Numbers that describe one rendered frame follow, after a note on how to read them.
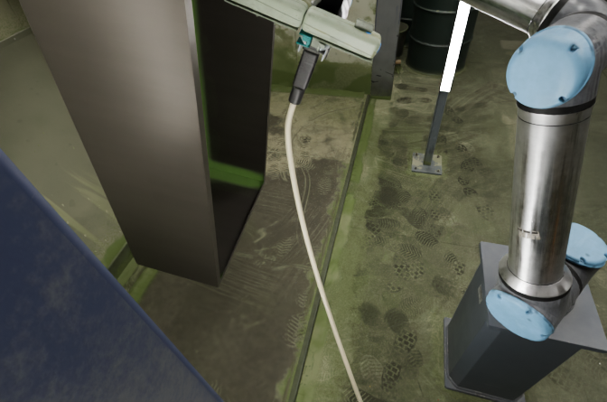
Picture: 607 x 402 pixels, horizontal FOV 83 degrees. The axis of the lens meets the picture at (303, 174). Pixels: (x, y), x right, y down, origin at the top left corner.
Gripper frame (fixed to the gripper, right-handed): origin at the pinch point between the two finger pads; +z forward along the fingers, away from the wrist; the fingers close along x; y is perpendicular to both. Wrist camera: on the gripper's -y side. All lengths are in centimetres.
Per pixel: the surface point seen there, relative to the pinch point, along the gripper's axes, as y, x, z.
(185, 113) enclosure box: 22.6, 21.0, 9.5
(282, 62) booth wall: 129, 29, -214
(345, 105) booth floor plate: 130, -36, -192
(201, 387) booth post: -10, -3, 63
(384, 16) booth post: 58, -35, -209
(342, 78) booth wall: 119, -26, -212
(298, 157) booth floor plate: 141, -13, -119
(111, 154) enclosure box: 47, 41, 9
